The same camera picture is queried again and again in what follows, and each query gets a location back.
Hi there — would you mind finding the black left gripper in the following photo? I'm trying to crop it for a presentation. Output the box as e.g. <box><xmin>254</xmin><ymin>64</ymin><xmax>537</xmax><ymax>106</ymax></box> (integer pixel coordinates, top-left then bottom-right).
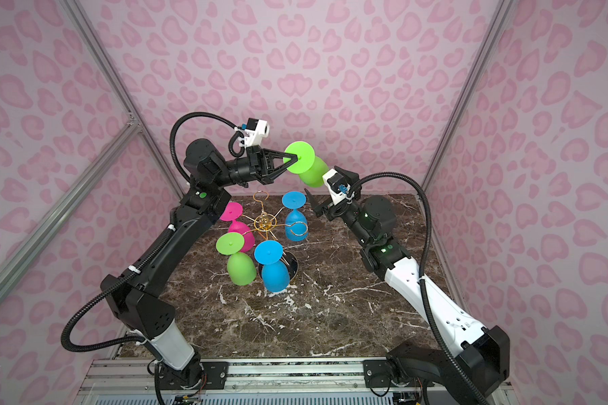
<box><xmin>213</xmin><ymin>150</ymin><xmax>297</xmax><ymax>193</ymax></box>

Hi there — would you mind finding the green wine glass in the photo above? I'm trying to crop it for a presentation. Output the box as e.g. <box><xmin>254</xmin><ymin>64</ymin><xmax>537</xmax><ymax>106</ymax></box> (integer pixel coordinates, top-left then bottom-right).
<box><xmin>216</xmin><ymin>232</ymin><xmax>257</xmax><ymax>286</ymax></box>
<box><xmin>285</xmin><ymin>141</ymin><xmax>329</xmax><ymax>188</ymax></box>

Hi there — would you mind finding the blue wine glass front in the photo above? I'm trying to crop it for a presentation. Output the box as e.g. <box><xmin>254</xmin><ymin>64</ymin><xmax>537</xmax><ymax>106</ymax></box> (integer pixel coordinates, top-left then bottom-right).
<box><xmin>254</xmin><ymin>241</ymin><xmax>290</xmax><ymax>293</ymax></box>

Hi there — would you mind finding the blue wine glass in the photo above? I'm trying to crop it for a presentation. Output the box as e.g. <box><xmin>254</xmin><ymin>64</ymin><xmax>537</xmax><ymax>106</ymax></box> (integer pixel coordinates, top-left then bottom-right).
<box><xmin>254</xmin><ymin>241</ymin><xmax>290</xmax><ymax>293</ymax></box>
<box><xmin>282</xmin><ymin>192</ymin><xmax>308</xmax><ymax>241</ymax></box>

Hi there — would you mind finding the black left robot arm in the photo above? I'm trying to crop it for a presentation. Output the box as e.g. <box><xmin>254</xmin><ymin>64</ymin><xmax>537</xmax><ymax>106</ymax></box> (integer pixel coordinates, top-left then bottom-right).
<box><xmin>101</xmin><ymin>138</ymin><xmax>315</xmax><ymax>388</ymax></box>

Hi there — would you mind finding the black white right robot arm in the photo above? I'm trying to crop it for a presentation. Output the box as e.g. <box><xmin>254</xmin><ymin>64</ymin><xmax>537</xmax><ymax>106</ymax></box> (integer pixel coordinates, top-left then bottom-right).
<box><xmin>339</xmin><ymin>196</ymin><xmax>510</xmax><ymax>404</ymax></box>

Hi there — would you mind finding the blue wine glass back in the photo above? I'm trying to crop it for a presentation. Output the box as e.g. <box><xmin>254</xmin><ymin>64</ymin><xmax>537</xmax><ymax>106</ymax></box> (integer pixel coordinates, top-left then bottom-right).
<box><xmin>282</xmin><ymin>192</ymin><xmax>308</xmax><ymax>241</ymax></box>

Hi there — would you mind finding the magenta plastic wine glass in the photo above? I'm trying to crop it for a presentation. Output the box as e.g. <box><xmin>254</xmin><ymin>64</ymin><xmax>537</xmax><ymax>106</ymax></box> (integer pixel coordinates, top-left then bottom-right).
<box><xmin>220</xmin><ymin>202</ymin><xmax>256</xmax><ymax>253</ymax></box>

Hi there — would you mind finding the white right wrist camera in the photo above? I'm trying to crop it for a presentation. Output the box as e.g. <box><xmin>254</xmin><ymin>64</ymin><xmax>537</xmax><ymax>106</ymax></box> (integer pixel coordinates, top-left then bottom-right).
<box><xmin>323</xmin><ymin>166</ymin><xmax>361</xmax><ymax>206</ymax></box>

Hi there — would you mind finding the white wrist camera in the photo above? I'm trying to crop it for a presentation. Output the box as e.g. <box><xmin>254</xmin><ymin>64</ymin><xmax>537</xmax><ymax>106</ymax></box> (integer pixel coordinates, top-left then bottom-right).
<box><xmin>234</xmin><ymin>118</ymin><xmax>270</xmax><ymax>148</ymax></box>
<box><xmin>323</xmin><ymin>166</ymin><xmax>361</xmax><ymax>206</ymax></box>

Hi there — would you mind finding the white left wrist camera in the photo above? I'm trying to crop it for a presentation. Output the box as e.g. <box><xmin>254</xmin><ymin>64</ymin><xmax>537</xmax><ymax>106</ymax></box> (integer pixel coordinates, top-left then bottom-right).
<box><xmin>234</xmin><ymin>118</ymin><xmax>270</xmax><ymax>148</ymax></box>

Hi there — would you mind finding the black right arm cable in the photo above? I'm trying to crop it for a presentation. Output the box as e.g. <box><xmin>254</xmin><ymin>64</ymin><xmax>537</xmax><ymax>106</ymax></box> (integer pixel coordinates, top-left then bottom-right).
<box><xmin>351</xmin><ymin>171</ymin><xmax>490</xmax><ymax>405</ymax></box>

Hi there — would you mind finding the gold wire glass rack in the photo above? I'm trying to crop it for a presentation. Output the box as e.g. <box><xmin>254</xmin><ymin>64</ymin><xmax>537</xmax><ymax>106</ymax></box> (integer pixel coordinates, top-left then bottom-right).
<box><xmin>242</xmin><ymin>191</ymin><xmax>310</xmax><ymax>285</ymax></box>

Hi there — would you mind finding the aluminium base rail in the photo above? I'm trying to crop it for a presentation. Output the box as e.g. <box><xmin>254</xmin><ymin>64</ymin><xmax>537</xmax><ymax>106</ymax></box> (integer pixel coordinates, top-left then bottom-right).
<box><xmin>75</xmin><ymin>356</ymin><xmax>518</xmax><ymax>405</ymax></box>

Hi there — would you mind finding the aluminium diagonal frame bar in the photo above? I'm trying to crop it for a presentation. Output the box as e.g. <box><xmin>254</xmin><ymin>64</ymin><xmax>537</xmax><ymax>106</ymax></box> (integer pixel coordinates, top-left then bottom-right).
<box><xmin>0</xmin><ymin>120</ymin><xmax>140</xmax><ymax>305</ymax></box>

